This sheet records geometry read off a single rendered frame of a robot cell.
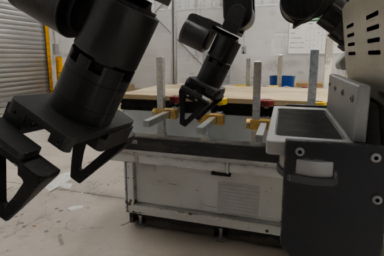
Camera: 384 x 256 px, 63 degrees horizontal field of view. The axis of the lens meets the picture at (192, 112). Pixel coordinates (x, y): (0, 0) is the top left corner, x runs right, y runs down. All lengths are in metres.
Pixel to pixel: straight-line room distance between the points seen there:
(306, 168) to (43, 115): 0.25
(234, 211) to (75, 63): 1.81
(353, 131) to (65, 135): 0.28
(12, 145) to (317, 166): 0.27
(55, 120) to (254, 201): 1.76
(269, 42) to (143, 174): 7.01
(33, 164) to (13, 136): 0.03
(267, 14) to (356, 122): 8.43
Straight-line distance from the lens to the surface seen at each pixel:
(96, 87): 0.27
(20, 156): 0.26
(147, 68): 9.57
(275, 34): 8.71
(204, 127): 1.35
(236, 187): 1.95
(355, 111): 0.37
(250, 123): 1.56
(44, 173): 0.25
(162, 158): 1.76
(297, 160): 0.35
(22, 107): 0.28
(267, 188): 1.93
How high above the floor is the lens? 1.13
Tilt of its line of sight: 10 degrees down
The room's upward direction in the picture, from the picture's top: straight up
